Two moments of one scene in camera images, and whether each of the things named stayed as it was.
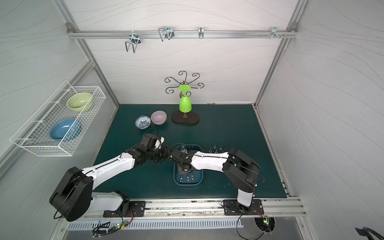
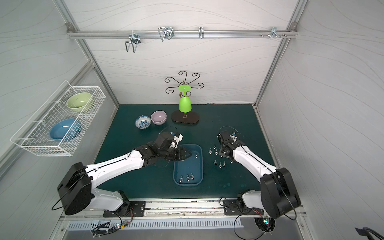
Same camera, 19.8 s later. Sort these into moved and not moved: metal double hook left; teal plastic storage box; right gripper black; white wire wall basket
Moved: right gripper black
Not moved: teal plastic storage box; metal double hook left; white wire wall basket
